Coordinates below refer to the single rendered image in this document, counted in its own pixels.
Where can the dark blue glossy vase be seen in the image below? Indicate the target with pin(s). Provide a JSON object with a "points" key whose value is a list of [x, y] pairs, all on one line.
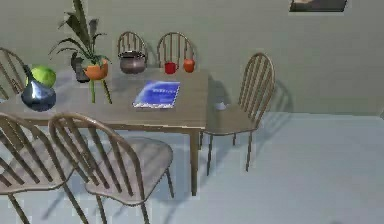
{"points": [[37, 95]]}

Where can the brown wooden spindle-back chair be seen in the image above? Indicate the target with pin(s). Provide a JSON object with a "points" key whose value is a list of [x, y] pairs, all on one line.
{"points": [[10, 76], [175, 46], [23, 166], [133, 166], [230, 120], [130, 41]]}

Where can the blue book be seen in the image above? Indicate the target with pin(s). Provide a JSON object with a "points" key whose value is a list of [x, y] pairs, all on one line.
{"points": [[157, 94]]}

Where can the orange round cup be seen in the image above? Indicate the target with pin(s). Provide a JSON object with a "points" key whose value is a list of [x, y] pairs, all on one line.
{"points": [[189, 65]]}

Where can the red mug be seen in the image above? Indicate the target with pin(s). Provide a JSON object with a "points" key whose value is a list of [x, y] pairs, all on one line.
{"points": [[170, 68]]}

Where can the brown wooden dining table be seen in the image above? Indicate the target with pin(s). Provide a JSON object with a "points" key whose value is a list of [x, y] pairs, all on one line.
{"points": [[120, 110]]}

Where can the dark metal cooking pot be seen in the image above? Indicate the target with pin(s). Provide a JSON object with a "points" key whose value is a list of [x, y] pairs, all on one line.
{"points": [[132, 62]]}

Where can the dark grey pepper shaker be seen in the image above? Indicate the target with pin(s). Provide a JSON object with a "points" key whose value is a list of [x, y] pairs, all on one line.
{"points": [[80, 70]]}

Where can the green plant in orange pot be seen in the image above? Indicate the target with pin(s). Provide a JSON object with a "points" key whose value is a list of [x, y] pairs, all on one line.
{"points": [[87, 50]]}

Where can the green round apple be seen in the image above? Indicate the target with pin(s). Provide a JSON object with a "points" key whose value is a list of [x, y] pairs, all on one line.
{"points": [[45, 76]]}

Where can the dark framed wall picture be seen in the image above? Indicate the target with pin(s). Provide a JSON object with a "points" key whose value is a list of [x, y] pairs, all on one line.
{"points": [[318, 5]]}

